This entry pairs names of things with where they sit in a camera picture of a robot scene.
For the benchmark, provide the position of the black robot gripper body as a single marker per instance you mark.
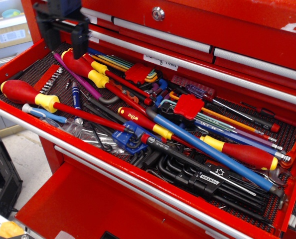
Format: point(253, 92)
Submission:
point(66, 13)

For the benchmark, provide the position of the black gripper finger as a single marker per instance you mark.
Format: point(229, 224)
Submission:
point(50, 35)
point(80, 39)

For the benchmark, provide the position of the red bit holder with bits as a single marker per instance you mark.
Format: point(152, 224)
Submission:
point(45, 83)

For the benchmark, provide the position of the red holder coloured hex keys rear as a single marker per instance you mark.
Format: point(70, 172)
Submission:
point(137, 73)

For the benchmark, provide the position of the red holder coloured hex keys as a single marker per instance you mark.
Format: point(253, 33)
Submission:
point(187, 111)
point(137, 73)

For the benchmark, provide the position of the red translucent bit case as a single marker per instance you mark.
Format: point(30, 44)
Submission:
point(181, 81)

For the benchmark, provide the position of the blue hex key holder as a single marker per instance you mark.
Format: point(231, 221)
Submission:
point(131, 142)

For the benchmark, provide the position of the red holder coloured hex keys centre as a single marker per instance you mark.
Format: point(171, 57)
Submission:
point(187, 111)

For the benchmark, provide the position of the red yellow Wiha screwdriver rear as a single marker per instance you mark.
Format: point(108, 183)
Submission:
point(102, 69)

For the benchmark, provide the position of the red yellow wiha screwdriver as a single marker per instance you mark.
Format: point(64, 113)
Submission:
point(102, 69)
point(140, 119)

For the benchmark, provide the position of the red yellow screwdriver back upper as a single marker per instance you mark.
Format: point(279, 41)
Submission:
point(83, 68)

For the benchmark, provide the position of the purple sleeved hex key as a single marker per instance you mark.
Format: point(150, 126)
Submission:
point(86, 84)

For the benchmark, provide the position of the cardboard box on shelf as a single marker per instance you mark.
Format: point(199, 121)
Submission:
point(14, 35)

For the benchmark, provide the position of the blue precision screwdriver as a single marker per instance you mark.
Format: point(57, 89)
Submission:
point(76, 102)

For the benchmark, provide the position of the large red yellow screwdriver front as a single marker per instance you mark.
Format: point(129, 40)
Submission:
point(21, 92)

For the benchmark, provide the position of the white drawer label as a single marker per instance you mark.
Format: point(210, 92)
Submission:
point(166, 62)

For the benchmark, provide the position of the light blue white screwdriver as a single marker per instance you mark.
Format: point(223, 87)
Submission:
point(44, 113)

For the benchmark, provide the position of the silver cabinet lock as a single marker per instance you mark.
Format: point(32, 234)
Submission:
point(158, 13)

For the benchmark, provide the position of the red yellow Wiha screwdriver centre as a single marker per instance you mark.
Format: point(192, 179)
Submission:
point(140, 119)

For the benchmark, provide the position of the clear plastic bag hex keys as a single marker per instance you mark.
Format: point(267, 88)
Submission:
point(93, 135)

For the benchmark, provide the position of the long blue sleeved hex key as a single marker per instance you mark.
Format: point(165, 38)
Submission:
point(211, 151)

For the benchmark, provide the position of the red tool chest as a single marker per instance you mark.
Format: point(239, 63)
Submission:
point(244, 49)

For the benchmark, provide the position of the black computer case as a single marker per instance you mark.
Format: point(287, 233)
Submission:
point(10, 183)

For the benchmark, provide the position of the red black precision screwdriver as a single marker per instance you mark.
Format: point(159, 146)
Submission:
point(271, 126)

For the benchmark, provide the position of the red yellow screwdriver right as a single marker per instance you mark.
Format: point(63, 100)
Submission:
point(251, 156)

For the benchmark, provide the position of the black Tekton hex key set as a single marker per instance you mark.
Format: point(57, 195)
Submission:
point(212, 182)

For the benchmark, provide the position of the silver open end wrench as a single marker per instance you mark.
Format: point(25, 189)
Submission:
point(279, 176)

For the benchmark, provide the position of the purple clear handle screwdriver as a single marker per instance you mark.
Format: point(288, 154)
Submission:
point(202, 94)

